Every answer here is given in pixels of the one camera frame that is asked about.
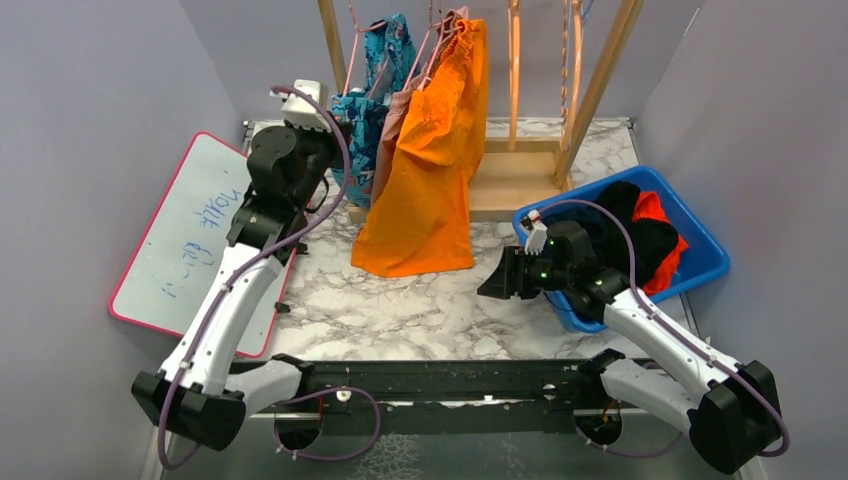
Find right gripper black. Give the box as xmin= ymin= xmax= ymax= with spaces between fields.
xmin=477 ymin=245 xmax=573 ymax=299

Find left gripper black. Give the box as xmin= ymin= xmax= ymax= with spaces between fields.
xmin=285 ymin=110 xmax=354 ymax=209

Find blue shark print shorts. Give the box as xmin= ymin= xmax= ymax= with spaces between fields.
xmin=329 ymin=13 xmax=419 ymax=212

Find black shorts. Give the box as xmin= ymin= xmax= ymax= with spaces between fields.
xmin=579 ymin=181 xmax=688 ymax=295

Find orange hanger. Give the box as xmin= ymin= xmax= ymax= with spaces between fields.
xmin=507 ymin=0 xmax=521 ymax=152
xmin=560 ymin=0 xmax=584 ymax=153

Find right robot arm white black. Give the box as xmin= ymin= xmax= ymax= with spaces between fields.
xmin=477 ymin=221 xmax=789 ymax=474

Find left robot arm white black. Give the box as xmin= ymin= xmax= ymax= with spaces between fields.
xmin=131 ymin=122 xmax=350 ymax=451

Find pink beige shorts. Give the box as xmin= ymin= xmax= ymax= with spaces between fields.
xmin=370 ymin=5 xmax=469 ymax=206

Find orange shorts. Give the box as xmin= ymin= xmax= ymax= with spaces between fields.
xmin=351 ymin=18 xmax=489 ymax=277

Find pink hanger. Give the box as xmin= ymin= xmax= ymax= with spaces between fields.
xmin=331 ymin=1 xmax=468 ymax=108

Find wooden clothes rack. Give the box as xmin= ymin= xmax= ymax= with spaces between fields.
xmin=352 ymin=1 xmax=643 ymax=222

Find blue plastic bin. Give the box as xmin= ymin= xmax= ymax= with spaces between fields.
xmin=511 ymin=166 xmax=730 ymax=303

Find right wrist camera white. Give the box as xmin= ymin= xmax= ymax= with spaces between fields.
xmin=520 ymin=210 xmax=548 ymax=255

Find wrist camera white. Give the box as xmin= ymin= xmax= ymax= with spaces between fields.
xmin=269 ymin=79 xmax=330 ymax=132
xmin=520 ymin=210 xmax=548 ymax=255

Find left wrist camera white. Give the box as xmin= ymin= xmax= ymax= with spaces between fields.
xmin=269 ymin=79 xmax=330 ymax=132

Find whiteboard with pink frame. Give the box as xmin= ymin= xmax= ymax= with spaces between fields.
xmin=109 ymin=131 xmax=299 ymax=359

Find black mounting rail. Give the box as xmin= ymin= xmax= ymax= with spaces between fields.
xmin=257 ymin=360 xmax=612 ymax=436

